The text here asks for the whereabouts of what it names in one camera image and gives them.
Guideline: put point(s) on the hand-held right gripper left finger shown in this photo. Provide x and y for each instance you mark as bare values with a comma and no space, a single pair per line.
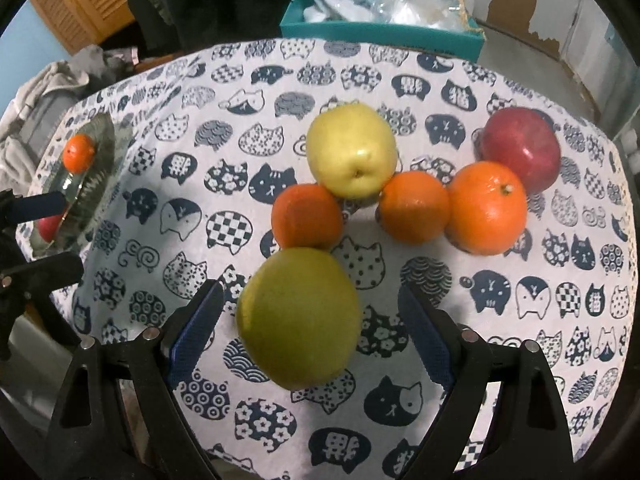
194,332

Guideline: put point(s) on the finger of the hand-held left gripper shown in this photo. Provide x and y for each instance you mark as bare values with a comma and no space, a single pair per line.
40,206
50,272

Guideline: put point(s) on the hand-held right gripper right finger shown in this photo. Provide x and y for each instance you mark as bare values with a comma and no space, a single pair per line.
425,340

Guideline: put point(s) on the glass plate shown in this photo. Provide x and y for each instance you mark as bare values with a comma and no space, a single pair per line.
102,160

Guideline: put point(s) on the green pear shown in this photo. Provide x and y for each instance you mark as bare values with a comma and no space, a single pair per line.
300,317

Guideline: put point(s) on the large orange with stem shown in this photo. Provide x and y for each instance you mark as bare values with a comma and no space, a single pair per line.
487,210

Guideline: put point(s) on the yellow apple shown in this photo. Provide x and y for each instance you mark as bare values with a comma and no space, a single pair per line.
350,147

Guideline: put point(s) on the large red apple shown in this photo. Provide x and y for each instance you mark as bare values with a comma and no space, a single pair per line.
522,147

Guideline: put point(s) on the small red apple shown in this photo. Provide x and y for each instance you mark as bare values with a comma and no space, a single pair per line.
49,229

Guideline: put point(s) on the small orange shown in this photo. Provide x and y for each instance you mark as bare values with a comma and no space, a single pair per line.
79,152

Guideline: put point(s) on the grey clothing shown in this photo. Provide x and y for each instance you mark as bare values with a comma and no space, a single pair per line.
45,95

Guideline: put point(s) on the cat print tablecloth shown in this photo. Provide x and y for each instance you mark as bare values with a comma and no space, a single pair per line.
210,125

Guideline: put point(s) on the wooden louvre door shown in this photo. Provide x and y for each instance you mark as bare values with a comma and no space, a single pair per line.
80,5

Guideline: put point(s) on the dark cloth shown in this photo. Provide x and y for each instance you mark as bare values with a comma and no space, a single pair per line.
215,0

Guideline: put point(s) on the teal box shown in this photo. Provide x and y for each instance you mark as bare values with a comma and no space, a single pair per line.
380,35

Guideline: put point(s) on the clear plastic bag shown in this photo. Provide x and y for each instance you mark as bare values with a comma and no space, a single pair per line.
415,7

